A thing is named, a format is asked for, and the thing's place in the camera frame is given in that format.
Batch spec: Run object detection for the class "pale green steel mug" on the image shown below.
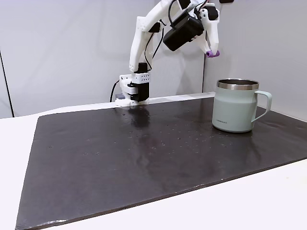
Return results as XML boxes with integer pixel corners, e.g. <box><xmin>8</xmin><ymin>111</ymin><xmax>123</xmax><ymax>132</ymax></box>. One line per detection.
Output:
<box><xmin>212</xmin><ymin>78</ymin><xmax>273</xmax><ymax>134</ymax></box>

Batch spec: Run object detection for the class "black table mat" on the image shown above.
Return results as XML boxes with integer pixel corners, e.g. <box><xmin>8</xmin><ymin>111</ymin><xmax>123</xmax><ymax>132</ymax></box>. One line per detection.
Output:
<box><xmin>14</xmin><ymin>96</ymin><xmax>307</xmax><ymax>230</ymax></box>

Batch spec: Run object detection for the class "black oval camera box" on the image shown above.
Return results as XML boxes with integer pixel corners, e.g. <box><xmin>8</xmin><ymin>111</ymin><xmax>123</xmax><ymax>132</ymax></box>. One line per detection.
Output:
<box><xmin>162</xmin><ymin>12</ymin><xmax>205</xmax><ymax>52</ymax></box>

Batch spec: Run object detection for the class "black camera cable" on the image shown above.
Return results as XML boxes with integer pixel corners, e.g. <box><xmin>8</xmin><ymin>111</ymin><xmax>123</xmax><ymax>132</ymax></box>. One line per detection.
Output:
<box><xmin>151</xmin><ymin>0</ymin><xmax>179</xmax><ymax>60</ymax></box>

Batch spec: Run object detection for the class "black base power cable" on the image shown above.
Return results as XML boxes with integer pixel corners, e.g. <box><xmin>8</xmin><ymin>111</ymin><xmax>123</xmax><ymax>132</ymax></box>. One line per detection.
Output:
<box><xmin>109</xmin><ymin>80</ymin><xmax>120</xmax><ymax>103</ymax></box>

